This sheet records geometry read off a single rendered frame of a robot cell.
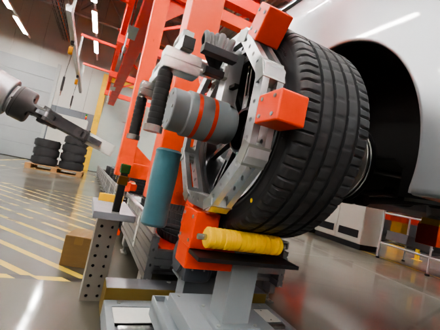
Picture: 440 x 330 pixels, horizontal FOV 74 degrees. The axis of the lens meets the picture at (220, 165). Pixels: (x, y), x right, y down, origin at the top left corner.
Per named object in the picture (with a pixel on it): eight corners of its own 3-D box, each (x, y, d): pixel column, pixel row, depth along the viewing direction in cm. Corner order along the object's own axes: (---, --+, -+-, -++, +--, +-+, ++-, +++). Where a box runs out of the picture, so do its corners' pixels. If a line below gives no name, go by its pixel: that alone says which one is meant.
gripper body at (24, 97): (19, 80, 62) (64, 105, 66) (24, 88, 69) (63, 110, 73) (-1, 110, 60) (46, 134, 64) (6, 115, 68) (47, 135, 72)
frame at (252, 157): (256, 228, 69) (300, 10, 72) (232, 224, 66) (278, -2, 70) (186, 197, 119) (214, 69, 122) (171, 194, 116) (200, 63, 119)
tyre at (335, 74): (425, 149, 63) (319, 20, 106) (346, 119, 54) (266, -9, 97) (262, 271, 105) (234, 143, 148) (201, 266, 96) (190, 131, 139)
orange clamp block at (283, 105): (279, 131, 71) (304, 128, 63) (252, 123, 68) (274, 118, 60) (285, 104, 72) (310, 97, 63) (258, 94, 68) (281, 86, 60)
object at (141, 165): (175, 186, 337) (182, 156, 339) (129, 177, 316) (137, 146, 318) (171, 184, 352) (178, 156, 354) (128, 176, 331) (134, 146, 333)
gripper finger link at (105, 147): (90, 132, 72) (90, 132, 72) (116, 146, 75) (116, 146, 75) (83, 143, 72) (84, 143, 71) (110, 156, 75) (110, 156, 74)
